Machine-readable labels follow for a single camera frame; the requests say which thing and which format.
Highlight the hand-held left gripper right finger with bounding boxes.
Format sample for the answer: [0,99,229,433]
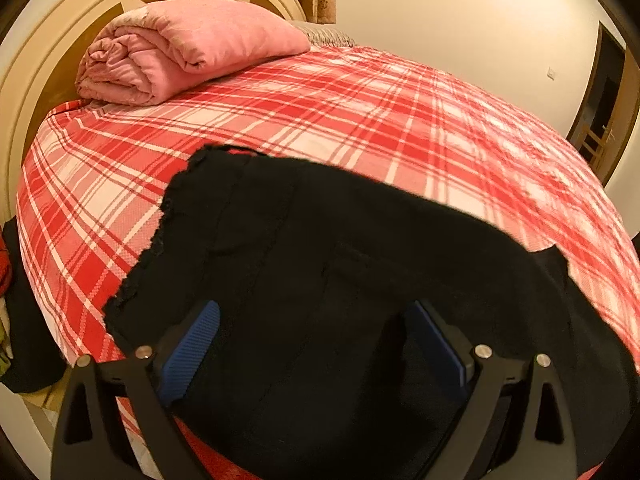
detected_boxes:
[405,300,582,480]

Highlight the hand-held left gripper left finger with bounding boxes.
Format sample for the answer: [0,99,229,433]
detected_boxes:
[50,300,221,480]

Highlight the black pants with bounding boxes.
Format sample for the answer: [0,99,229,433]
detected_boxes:
[102,144,639,480]

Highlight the dark cloth pile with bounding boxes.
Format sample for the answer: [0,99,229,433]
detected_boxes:
[0,216,68,394]

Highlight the red cloth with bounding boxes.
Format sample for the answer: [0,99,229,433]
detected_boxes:
[0,234,14,302]

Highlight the red plaid bed sheet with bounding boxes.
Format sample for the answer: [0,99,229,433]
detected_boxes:
[15,45,640,480]

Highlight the pink folded quilt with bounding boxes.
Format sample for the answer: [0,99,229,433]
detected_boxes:
[75,0,312,107]

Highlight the brown wooden door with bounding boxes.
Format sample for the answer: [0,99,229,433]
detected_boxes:
[566,19,640,186]

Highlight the cream round headboard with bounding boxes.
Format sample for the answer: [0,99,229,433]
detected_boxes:
[0,0,306,221]

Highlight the grey striped pillow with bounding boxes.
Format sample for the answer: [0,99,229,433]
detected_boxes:
[292,21,357,48]

